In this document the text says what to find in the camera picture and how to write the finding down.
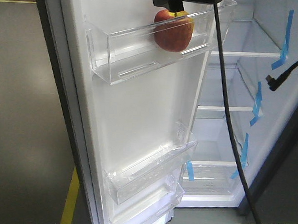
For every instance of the red yellow apple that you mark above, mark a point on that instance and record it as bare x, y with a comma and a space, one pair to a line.
174, 36

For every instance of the white fridge door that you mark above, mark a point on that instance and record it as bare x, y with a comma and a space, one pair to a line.
112, 126

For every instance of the dark grey fridge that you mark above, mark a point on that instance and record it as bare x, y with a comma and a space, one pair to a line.
250, 35

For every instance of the clear upper door bin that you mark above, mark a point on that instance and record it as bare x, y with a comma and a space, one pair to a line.
118, 56

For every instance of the clear door bin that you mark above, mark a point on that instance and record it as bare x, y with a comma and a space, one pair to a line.
126, 182
150, 204
118, 56

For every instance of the blue tape strip upper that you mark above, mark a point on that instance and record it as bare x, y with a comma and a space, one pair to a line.
285, 48

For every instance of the blue tape strip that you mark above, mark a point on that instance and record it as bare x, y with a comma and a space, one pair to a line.
190, 171
256, 111
243, 157
285, 48

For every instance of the blue tape strip middle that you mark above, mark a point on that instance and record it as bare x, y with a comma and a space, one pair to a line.
256, 111

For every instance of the clear middle door bin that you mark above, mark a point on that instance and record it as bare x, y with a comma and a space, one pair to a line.
126, 182

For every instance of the blue tape strip lower left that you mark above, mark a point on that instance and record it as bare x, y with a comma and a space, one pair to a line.
190, 171

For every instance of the blue tape strip lower right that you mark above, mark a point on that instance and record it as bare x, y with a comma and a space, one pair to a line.
243, 157

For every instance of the clear crisper drawer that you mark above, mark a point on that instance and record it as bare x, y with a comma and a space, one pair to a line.
211, 179

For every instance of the clear lower door bin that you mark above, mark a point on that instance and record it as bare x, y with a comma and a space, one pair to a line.
150, 204

